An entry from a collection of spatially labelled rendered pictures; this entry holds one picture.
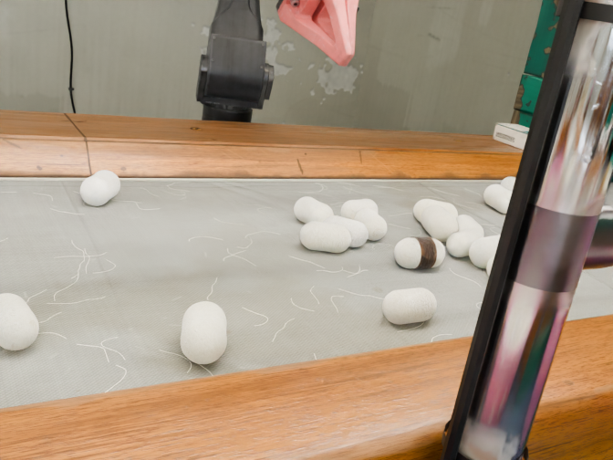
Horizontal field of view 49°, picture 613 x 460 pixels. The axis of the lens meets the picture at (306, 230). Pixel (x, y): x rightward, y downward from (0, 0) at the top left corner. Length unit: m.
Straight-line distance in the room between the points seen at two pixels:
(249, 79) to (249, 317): 0.51
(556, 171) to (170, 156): 0.41
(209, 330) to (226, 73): 0.56
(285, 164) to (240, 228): 0.15
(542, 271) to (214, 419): 0.11
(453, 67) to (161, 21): 1.02
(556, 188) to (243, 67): 0.66
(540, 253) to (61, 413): 0.15
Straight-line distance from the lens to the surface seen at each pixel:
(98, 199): 0.46
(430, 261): 0.43
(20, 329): 0.29
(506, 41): 2.22
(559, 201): 0.18
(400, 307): 0.34
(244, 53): 0.82
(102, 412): 0.22
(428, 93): 2.48
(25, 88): 2.43
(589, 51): 0.18
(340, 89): 2.80
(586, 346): 0.33
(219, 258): 0.40
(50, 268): 0.37
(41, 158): 0.52
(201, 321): 0.28
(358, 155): 0.64
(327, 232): 0.42
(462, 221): 0.50
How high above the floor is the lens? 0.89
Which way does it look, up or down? 19 degrees down
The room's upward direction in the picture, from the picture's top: 10 degrees clockwise
